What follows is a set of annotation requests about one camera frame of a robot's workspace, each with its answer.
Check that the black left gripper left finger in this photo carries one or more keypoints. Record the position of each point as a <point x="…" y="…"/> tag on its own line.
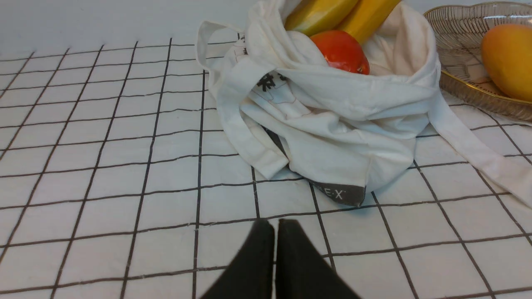
<point x="250" y="273"/>

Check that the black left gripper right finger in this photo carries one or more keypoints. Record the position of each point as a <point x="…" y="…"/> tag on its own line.
<point x="301" y="272"/>

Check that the red tomato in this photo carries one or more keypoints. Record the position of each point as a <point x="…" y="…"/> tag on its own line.
<point x="342" y="51"/>

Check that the white cloth tote bag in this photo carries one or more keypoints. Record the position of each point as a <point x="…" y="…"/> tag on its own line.
<point x="280" y="104"/>

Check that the white grid tablecloth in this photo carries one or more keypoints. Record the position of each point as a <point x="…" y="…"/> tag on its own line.
<point x="118" y="182"/>

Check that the yellow banana with brown tip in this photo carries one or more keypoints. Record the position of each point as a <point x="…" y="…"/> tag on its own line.
<point x="314" y="16"/>

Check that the yellow banana with green tip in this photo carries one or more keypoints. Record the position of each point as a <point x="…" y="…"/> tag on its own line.
<point x="366" y="17"/>

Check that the orange yellow mango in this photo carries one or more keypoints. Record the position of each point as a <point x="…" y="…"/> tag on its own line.
<point x="506" y="52"/>

